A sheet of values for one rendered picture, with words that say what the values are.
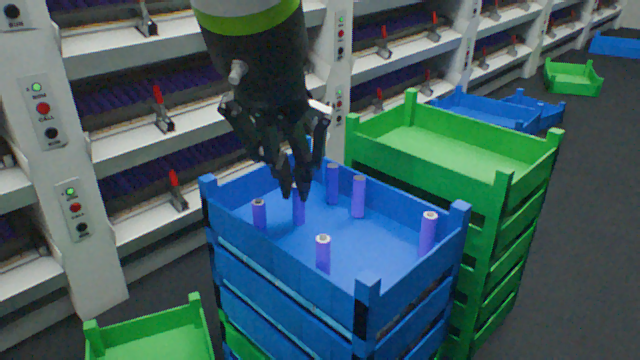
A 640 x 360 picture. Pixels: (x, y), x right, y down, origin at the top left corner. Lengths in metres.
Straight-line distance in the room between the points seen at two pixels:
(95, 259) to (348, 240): 0.54
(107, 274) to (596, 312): 0.99
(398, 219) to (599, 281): 0.64
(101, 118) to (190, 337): 0.45
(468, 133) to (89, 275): 0.77
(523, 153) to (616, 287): 0.44
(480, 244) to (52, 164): 0.70
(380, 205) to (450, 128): 0.31
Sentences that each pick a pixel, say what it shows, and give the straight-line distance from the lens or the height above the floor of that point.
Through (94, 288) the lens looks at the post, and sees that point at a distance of 1.04.
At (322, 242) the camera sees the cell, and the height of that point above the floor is 0.39.
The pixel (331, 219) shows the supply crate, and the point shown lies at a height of 0.32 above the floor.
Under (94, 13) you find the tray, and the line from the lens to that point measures 0.93.
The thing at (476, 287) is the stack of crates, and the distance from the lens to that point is 0.81.
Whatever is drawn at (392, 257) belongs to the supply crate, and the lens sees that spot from 0.62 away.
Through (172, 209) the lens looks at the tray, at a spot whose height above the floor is 0.14.
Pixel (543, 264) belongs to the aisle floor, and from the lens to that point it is 1.21.
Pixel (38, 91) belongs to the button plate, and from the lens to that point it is 0.85.
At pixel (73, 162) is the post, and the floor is 0.34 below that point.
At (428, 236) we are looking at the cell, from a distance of 0.60.
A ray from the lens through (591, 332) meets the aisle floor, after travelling 1.09.
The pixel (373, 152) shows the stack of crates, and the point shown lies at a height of 0.35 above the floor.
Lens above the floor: 0.72
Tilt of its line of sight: 30 degrees down
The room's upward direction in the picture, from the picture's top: straight up
